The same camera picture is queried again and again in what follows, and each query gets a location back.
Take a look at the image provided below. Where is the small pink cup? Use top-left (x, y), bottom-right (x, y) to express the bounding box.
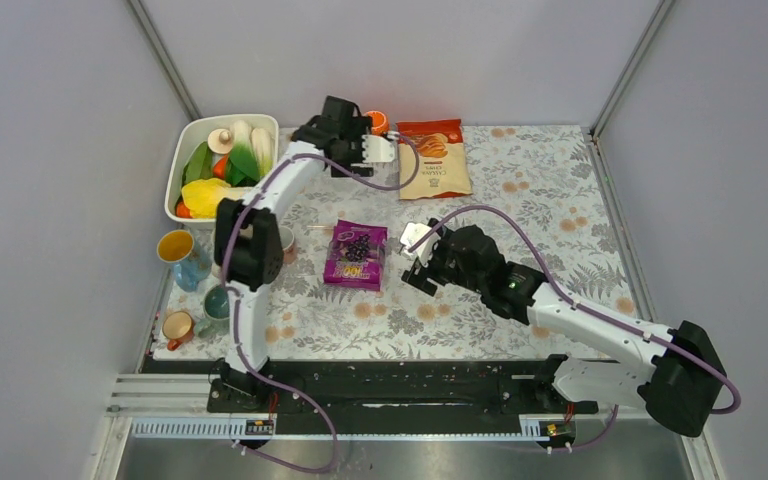
top-left (279, 226), bottom-right (297, 265)

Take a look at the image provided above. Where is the blue butterfly mug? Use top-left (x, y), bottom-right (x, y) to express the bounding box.
top-left (156, 229), bottom-right (212, 292)

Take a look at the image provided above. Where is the green ceramic mug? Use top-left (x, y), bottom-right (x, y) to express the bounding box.
top-left (195, 285), bottom-right (230, 338)

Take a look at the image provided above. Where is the small orange cup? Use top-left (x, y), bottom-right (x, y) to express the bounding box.
top-left (161, 311), bottom-right (195, 351)

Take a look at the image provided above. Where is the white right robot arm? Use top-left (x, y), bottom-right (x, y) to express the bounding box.
top-left (400, 219), bottom-right (727, 437)

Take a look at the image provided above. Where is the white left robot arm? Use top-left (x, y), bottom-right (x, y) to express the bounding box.
top-left (214, 96), bottom-right (373, 411)

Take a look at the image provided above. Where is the orange mug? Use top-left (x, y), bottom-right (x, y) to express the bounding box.
top-left (364, 110), bottom-right (390, 136)

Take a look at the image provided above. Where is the white toy cabbage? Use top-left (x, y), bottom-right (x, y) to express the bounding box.
top-left (229, 120), bottom-right (274, 180)

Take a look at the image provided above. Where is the orange chips bag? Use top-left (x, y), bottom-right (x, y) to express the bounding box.
top-left (397, 119), bottom-right (473, 200)

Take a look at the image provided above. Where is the floral table mat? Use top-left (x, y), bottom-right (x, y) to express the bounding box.
top-left (152, 125), bottom-right (652, 363)

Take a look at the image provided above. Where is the purple candy bag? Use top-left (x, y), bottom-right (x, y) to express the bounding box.
top-left (323, 220), bottom-right (388, 291)

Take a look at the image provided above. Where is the toy mushroom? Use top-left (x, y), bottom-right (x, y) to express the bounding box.
top-left (207, 128), bottom-right (234, 156)

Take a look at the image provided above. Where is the orange toy carrot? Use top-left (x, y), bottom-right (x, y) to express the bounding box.
top-left (212, 154), bottom-right (229, 180)

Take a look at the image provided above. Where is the white plastic tub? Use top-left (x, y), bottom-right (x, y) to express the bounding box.
top-left (163, 114), bottom-right (282, 230)

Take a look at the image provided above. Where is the green toy leaf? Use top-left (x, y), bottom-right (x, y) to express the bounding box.
top-left (182, 141), bottom-right (213, 186)

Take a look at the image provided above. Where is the yellow toy vegetable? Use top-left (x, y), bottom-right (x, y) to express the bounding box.
top-left (181, 178), bottom-right (251, 219)

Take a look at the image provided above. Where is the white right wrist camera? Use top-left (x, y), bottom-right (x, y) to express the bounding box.
top-left (399, 222), bottom-right (440, 265)

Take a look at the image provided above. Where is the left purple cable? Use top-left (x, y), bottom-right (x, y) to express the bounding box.
top-left (220, 132), bottom-right (421, 474)

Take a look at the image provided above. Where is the purple cable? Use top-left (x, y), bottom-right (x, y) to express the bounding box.
top-left (220, 132), bottom-right (421, 474)
top-left (407, 203), bottom-right (743, 454)

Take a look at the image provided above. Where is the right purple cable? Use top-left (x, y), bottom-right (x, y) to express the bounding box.
top-left (407, 203), bottom-right (743, 454)

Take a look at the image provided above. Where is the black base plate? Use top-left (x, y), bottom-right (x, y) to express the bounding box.
top-left (207, 360), bottom-right (598, 436)

